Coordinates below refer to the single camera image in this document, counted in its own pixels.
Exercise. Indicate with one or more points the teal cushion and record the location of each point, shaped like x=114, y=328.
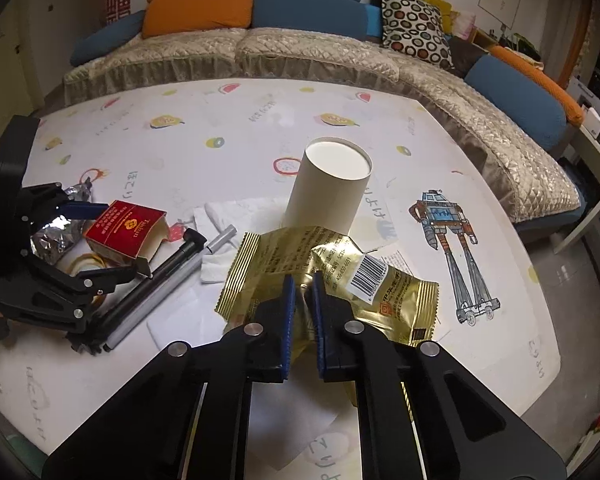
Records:
x=373, y=21

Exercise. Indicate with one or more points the white tissue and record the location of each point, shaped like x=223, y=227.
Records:
x=230, y=210

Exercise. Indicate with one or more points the yellow cushion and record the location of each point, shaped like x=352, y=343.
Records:
x=437, y=5

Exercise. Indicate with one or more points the white cardboard cylinder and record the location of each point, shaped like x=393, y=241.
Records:
x=325, y=190

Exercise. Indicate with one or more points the gold snack wrapper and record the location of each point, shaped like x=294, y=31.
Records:
x=280, y=255

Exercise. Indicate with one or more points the red cardboard box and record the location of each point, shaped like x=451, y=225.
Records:
x=125, y=227

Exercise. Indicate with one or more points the yellow rubber band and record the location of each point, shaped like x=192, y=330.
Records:
x=92, y=259

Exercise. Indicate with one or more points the white side table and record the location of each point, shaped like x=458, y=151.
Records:
x=592, y=180

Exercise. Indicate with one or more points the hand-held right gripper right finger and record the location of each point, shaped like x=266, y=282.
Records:
x=320, y=325

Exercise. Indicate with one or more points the white appliance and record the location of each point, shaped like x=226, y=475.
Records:
x=587, y=110

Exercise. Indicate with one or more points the black and silver hand pump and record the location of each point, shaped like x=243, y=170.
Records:
x=175, y=260

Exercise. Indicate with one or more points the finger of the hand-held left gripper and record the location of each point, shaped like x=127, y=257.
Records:
x=87, y=210
x=105, y=280

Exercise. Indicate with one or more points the small silver metal cylinder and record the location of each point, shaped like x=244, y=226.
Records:
x=220, y=240

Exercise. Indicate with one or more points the beige quilted sofa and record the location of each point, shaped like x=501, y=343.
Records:
x=305, y=55

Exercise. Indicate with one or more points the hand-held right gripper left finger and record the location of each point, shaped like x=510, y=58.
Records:
x=286, y=325

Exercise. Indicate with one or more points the dark brown cushion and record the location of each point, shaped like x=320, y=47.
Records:
x=467, y=57

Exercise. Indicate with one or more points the silver foil wrapper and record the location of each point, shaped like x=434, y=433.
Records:
x=55, y=240

